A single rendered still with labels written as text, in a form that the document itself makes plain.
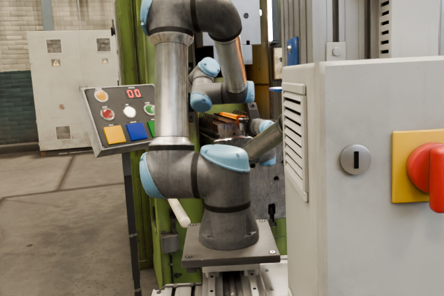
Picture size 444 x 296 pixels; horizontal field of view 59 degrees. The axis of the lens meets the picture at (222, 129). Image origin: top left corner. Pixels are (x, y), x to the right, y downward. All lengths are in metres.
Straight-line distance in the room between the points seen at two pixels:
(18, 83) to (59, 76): 1.01
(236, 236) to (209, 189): 0.12
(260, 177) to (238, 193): 1.07
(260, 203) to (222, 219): 1.10
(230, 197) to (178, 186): 0.12
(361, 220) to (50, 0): 7.82
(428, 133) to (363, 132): 0.06
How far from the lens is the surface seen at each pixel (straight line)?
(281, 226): 2.13
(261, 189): 2.01
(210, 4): 1.00
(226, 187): 0.91
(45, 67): 7.20
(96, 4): 7.89
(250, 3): 2.01
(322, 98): 0.37
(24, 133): 7.96
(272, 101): 2.18
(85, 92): 1.68
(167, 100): 0.97
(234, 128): 1.96
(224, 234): 0.94
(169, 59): 0.99
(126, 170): 1.80
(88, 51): 7.13
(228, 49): 1.11
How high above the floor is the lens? 1.22
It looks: 8 degrees down
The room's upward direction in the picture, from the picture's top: 3 degrees counter-clockwise
